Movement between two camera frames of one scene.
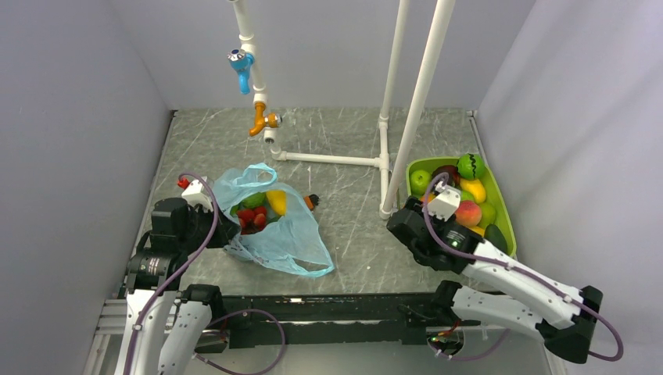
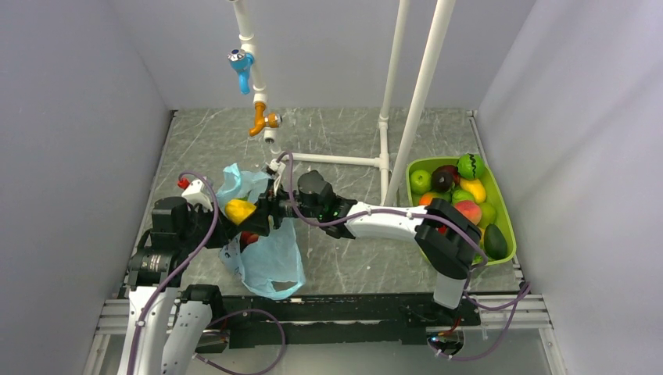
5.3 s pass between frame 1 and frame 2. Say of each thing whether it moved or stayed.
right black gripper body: moved
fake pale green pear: stayed
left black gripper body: stayed
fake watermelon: stayed
